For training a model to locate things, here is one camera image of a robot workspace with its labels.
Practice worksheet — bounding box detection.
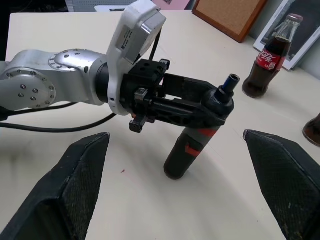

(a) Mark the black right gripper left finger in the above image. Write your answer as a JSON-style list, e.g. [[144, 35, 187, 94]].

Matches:
[[0, 131, 111, 240]]

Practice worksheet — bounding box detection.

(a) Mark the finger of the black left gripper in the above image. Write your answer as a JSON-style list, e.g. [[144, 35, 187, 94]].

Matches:
[[162, 73, 219, 101], [149, 97, 226, 131]]

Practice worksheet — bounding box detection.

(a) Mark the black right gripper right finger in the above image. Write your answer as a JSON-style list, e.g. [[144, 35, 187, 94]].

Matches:
[[243, 129, 320, 240]]

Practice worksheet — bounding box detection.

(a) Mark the black red electric screwdriver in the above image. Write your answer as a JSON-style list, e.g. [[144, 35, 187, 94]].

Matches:
[[163, 73, 241, 181]]

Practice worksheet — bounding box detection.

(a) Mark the dark glass cola bottle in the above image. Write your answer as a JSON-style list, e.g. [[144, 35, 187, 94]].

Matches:
[[302, 112, 320, 147]]

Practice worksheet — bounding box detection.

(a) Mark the pink paper sheet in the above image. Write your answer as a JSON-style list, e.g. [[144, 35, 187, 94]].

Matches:
[[154, 0, 191, 11]]

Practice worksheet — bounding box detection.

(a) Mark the glass cola bottle red label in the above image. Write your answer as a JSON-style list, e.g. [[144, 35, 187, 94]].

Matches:
[[241, 13, 305, 99]]

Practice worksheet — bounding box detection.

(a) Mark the wooden framed cork board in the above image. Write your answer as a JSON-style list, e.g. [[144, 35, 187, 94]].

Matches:
[[191, 0, 269, 44]]

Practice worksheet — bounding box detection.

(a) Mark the white framed picture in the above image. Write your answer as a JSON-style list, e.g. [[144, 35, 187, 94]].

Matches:
[[253, 0, 320, 72]]

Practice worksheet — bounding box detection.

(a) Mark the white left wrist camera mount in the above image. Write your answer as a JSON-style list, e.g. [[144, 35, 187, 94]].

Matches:
[[105, 0, 167, 117]]

